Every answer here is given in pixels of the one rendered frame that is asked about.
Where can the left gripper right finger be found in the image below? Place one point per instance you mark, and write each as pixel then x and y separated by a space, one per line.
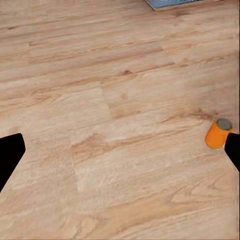
pixel 232 149

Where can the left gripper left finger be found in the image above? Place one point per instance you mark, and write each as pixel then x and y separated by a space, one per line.
pixel 12 149

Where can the can of soda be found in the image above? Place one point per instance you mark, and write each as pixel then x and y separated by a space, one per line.
pixel 218 133

